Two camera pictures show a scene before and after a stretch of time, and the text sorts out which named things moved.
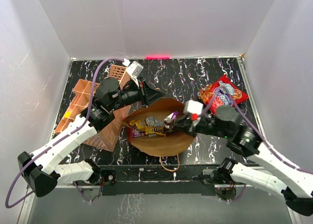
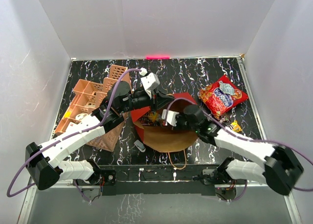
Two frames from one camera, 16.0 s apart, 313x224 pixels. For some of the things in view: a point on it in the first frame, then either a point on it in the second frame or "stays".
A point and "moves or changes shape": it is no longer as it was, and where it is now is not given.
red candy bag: (215, 96) stays
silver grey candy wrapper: (226, 88) stays
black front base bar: (160, 181) stays
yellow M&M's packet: (160, 131) moves or changes shape
